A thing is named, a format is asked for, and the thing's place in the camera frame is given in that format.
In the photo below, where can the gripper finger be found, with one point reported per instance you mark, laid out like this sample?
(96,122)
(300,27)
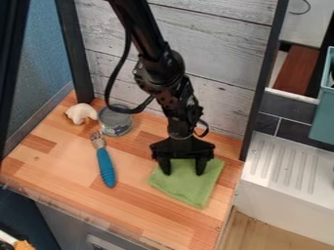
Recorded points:
(200,166)
(164,167)

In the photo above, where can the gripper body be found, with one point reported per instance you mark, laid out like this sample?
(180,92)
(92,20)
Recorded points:
(182,148)

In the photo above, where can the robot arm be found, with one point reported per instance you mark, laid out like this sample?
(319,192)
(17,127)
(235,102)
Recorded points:
(154,55)

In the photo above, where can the green cloth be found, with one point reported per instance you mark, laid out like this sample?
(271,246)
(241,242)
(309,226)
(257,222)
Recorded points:
(188,183)

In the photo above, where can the white toy kitchen unit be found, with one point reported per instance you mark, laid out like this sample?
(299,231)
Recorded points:
(285,182)

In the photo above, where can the white toy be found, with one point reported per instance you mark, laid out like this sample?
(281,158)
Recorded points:
(81,112)

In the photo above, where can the teal box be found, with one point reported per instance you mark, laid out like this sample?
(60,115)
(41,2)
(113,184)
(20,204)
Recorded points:
(323,104)

